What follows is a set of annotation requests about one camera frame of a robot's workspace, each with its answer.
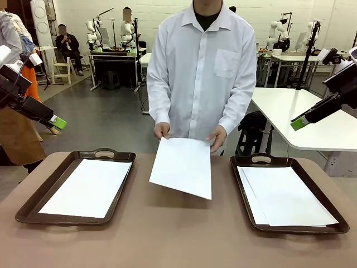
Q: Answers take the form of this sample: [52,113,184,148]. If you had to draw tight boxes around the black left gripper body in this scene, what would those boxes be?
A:
[0,63,33,109]

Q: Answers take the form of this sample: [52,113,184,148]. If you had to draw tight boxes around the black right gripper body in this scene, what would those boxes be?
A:
[327,71,357,110]

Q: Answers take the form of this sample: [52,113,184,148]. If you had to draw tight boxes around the person's right forearm white sleeve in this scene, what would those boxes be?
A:
[147,80,171,126]

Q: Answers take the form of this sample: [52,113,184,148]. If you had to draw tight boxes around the person's left forearm white sleeve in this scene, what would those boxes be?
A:
[219,83,257,136]

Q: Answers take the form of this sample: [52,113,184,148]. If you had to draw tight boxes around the person's left hand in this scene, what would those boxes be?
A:
[206,125,228,155]

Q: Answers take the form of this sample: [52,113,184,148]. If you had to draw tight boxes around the person's right hand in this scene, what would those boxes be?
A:
[153,122,172,141]

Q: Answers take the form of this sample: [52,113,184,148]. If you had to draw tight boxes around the bystander orange trousers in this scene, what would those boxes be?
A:
[11,12,42,103]

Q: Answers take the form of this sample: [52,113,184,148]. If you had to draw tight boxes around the black floor tripod stand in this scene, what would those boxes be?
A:
[36,46,65,92]

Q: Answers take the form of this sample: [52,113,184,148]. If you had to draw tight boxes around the bystander grey shirt brown skirt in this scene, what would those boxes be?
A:
[0,9,47,174]

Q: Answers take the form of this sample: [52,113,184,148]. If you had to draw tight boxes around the white rounded table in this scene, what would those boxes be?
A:
[250,87,357,178]

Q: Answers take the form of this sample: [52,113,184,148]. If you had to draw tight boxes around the white folding chair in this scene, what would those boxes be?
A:
[51,57,73,85]

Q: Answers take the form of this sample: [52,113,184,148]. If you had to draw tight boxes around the long white background table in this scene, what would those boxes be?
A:
[256,52,321,87]

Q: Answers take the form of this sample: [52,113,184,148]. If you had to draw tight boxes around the brown plastic serving tray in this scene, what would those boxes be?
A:
[230,152,350,235]
[15,147,137,226]

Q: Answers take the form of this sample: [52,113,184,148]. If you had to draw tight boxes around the white background monitor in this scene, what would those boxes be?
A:
[295,32,307,51]

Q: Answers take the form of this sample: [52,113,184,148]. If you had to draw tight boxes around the white column air conditioner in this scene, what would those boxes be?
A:
[30,0,54,48]

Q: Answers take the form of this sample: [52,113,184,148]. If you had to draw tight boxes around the black backpack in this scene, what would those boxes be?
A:
[238,111,268,132]

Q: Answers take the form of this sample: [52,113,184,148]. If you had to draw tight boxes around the seated person black clothes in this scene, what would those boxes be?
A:
[55,23,84,76]

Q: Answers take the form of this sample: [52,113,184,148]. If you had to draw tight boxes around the black step stool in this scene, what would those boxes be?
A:
[235,128,274,156]

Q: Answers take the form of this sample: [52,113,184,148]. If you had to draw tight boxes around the black plastic stool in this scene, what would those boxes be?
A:
[100,70,121,91]

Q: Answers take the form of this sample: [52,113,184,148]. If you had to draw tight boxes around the background workbench table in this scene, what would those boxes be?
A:
[88,49,147,93]

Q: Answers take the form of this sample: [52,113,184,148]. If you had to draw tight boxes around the grey background monitor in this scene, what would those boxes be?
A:
[99,27,111,45]

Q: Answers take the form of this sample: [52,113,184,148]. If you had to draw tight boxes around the person torso white shirt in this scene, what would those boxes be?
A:
[146,0,257,156]

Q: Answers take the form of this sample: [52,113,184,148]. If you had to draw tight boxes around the background person blurred face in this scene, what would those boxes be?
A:
[121,7,140,50]

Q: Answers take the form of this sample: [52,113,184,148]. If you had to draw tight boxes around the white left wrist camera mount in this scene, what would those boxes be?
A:
[19,52,43,69]

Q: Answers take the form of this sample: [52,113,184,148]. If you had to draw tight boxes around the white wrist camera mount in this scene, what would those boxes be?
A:
[317,47,346,67]
[19,52,43,69]

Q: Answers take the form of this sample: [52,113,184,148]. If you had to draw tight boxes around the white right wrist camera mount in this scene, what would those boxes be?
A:
[317,47,346,67]

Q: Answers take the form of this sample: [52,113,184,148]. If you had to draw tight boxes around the black camera pole stand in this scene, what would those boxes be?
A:
[295,20,321,90]

